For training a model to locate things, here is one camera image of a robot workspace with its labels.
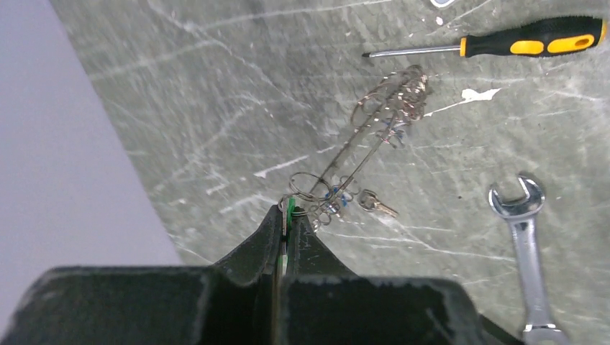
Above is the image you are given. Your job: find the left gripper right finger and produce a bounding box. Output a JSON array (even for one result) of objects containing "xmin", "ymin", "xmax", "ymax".
[{"xmin": 278, "ymin": 216, "xmax": 518, "ymax": 344}]

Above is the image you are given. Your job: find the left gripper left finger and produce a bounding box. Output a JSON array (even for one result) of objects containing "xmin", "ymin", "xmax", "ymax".
[{"xmin": 1, "ymin": 206, "xmax": 283, "ymax": 344}]

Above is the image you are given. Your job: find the small detached silver key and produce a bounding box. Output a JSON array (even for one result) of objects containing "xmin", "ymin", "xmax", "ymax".
[{"xmin": 358, "ymin": 189, "xmax": 399, "ymax": 218}]

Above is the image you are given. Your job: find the silver open-end wrench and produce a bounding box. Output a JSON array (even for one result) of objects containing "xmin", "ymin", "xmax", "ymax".
[{"xmin": 488, "ymin": 174, "xmax": 570, "ymax": 344}]

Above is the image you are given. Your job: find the grey rectangular tin box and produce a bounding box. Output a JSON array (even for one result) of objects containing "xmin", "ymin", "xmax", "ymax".
[{"xmin": 430, "ymin": 0, "xmax": 456, "ymax": 9}]

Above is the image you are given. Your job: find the yellow black screwdriver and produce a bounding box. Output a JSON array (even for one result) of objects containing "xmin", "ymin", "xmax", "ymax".
[{"xmin": 362, "ymin": 16, "xmax": 609, "ymax": 58}]

